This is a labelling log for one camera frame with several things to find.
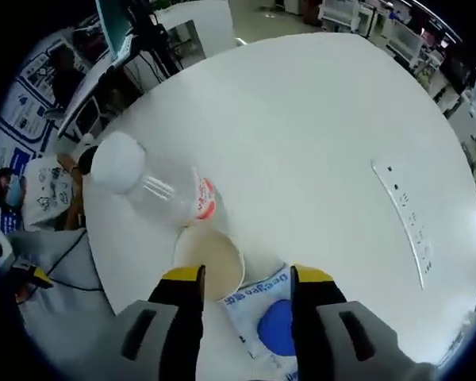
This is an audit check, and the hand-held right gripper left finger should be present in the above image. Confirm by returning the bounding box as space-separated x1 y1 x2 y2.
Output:
113 264 207 381

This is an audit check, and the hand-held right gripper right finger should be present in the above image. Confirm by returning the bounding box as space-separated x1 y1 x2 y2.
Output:
289 264 437 381

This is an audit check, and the wet wipes packet blue lid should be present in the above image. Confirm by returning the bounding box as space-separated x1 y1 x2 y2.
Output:
221 265 303 381

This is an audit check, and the white paper cup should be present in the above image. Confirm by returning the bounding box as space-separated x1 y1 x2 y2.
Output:
173 228 246 306

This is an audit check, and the clear plastic water bottle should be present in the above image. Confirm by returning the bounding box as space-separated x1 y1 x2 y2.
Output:
90 133 217 228

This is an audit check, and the person's left hand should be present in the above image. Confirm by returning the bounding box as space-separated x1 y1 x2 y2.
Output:
15 279 40 306

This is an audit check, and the white round table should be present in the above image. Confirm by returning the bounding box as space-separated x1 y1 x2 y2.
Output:
81 31 476 367

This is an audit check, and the white slanted board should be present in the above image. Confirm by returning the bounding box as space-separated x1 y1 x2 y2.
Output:
57 33 144 137

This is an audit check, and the black chair at left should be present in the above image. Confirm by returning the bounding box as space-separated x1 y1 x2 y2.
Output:
122 0 184 83

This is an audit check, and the white cabinet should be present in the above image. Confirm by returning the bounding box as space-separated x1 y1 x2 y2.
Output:
156 0 236 61

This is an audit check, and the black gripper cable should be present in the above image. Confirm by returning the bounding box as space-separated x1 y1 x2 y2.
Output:
35 229 105 294

